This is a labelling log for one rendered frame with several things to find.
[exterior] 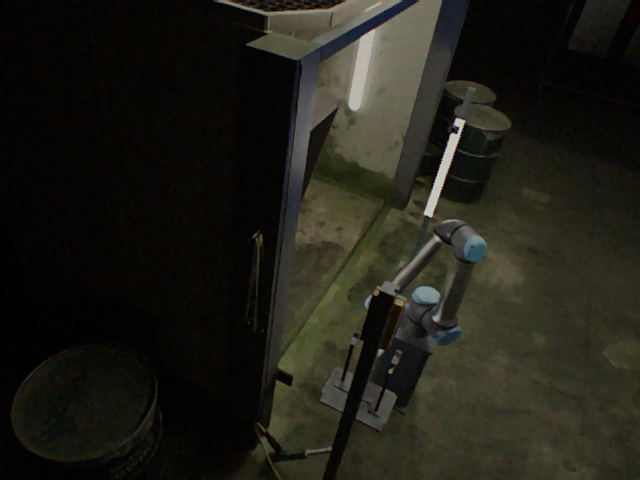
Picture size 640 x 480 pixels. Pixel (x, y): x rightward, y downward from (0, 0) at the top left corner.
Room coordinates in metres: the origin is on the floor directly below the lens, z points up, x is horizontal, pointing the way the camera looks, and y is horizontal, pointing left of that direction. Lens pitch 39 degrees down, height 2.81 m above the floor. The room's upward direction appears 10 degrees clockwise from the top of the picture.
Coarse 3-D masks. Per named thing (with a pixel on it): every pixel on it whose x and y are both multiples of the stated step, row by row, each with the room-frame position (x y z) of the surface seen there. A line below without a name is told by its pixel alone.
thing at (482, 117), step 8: (456, 112) 4.80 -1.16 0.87; (472, 112) 4.88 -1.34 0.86; (480, 112) 4.92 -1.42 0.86; (488, 112) 4.95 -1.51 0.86; (496, 112) 4.97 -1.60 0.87; (472, 120) 4.68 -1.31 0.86; (480, 120) 4.71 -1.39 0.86; (488, 120) 4.75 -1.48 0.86; (496, 120) 4.79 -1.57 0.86; (504, 120) 4.81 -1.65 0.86; (488, 128) 4.56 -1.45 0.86; (496, 128) 4.59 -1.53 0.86; (504, 128) 4.62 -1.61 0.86
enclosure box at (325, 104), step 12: (324, 96) 2.75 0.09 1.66; (324, 108) 2.62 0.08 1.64; (336, 108) 2.78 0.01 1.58; (312, 120) 2.45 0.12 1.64; (324, 120) 2.80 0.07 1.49; (312, 132) 2.82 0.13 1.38; (324, 132) 2.80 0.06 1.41; (312, 144) 2.82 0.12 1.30; (312, 156) 2.82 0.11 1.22; (312, 168) 2.82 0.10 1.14; (300, 204) 2.83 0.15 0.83
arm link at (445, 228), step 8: (440, 224) 2.00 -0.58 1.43; (448, 224) 1.97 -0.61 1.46; (456, 224) 1.95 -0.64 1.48; (432, 232) 1.98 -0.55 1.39; (440, 232) 1.95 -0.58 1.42; (448, 232) 1.93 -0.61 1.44; (432, 240) 1.95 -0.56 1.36; (440, 240) 1.93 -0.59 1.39; (448, 240) 1.93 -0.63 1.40; (424, 248) 1.94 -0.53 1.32; (432, 248) 1.93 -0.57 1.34; (440, 248) 1.93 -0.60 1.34; (416, 256) 1.93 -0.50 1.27; (424, 256) 1.91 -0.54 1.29; (432, 256) 1.92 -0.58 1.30; (408, 264) 1.91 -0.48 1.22; (416, 264) 1.90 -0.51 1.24; (424, 264) 1.90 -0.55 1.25; (400, 272) 1.90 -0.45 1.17; (408, 272) 1.88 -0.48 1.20; (416, 272) 1.88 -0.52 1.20; (392, 280) 1.89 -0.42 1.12; (400, 280) 1.87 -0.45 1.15; (408, 280) 1.87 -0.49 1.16; (400, 288) 1.85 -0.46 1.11; (368, 304) 1.84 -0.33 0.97
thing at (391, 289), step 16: (384, 288) 1.26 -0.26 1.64; (384, 304) 1.24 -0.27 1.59; (384, 320) 1.23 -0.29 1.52; (368, 336) 1.24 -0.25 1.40; (368, 352) 1.24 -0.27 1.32; (368, 368) 1.23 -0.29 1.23; (352, 384) 1.24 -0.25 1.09; (352, 400) 1.24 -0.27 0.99; (352, 416) 1.23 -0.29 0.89; (336, 432) 1.25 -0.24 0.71; (336, 448) 1.24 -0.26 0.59; (336, 464) 1.23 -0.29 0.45
